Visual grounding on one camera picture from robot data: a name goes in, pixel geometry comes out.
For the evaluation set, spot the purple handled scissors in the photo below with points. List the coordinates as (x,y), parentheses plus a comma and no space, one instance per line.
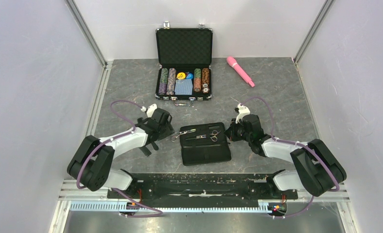
(213,136)

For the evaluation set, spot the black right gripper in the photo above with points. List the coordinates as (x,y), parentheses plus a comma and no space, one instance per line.
(230,132)

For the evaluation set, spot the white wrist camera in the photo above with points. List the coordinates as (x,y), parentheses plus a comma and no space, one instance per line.
(150,110)
(242,111)

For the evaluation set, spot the purple green chip stack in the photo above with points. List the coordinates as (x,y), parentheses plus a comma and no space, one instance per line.
(163,81)

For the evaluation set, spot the green orange chip stack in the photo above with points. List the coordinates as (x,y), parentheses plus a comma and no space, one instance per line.
(197,80)

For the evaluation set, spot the yellow dealer button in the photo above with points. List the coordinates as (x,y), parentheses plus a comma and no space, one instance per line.
(181,76)

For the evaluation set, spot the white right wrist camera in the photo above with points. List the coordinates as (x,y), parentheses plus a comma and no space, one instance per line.
(242,111)

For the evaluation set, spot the pink wand massager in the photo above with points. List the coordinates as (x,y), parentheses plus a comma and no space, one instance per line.
(240,71)

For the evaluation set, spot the blue playing card deck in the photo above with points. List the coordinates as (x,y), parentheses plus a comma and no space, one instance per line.
(183,87)

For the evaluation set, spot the black zippered tool pouch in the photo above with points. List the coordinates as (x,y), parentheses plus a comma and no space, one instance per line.
(204,151)

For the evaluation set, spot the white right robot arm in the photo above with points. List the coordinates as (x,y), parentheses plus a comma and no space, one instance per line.
(316,169)

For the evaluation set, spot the black tail comb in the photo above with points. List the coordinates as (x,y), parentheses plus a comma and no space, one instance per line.
(154,145)

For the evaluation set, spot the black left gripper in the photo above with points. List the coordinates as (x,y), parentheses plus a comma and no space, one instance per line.
(169,130)

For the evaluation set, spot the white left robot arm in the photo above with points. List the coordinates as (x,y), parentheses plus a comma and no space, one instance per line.
(91,164)

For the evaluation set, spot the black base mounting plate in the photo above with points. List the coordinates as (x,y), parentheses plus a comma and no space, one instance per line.
(204,190)

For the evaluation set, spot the silver scissors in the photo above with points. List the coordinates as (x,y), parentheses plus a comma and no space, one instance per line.
(178,134)

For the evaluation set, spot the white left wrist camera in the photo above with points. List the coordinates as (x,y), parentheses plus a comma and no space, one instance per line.
(150,110)

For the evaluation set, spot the purple grey chip stack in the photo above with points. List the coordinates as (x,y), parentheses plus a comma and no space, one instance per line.
(171,81)

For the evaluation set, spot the black poker chip case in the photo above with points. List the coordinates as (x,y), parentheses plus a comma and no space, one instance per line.
(184,49)

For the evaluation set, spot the brown orange chip stack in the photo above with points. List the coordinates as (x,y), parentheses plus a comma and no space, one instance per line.
(205,80)

